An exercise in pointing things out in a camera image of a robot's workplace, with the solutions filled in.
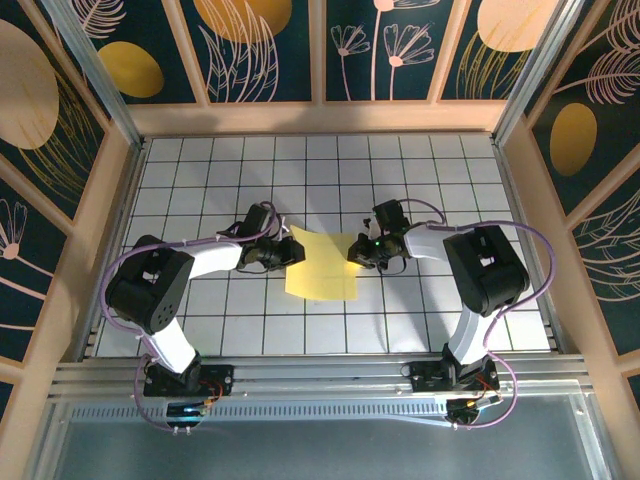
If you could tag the yellow cloth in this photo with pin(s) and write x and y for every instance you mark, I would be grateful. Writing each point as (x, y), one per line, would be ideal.
(322, 270)

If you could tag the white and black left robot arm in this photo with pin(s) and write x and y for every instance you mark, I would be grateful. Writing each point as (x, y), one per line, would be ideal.
(155, 280)

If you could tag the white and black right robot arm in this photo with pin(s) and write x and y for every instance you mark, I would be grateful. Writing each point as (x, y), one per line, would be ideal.
(487, 270)

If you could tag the small black controller board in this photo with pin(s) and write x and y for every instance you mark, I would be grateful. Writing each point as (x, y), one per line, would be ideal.
(187, 410)
(470, 407)

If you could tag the grey metal panel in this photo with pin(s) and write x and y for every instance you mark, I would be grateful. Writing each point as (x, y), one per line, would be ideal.
(320, 450)

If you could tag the long aluminium base rail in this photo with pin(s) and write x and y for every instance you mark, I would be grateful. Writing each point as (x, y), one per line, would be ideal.
(320, 380)

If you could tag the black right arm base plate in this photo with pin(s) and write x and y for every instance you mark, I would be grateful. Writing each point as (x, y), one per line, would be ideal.
(425, 377)

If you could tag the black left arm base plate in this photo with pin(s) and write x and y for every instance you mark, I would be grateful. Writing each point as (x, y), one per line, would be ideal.
(220, 379)

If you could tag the aluminium side rail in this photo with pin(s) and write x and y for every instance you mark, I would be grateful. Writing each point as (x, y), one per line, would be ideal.
(129, 195)
(512, 200)

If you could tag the aluminium corner post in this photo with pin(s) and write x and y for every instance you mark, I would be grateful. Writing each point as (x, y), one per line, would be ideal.
(537, 75)
(95, 75)

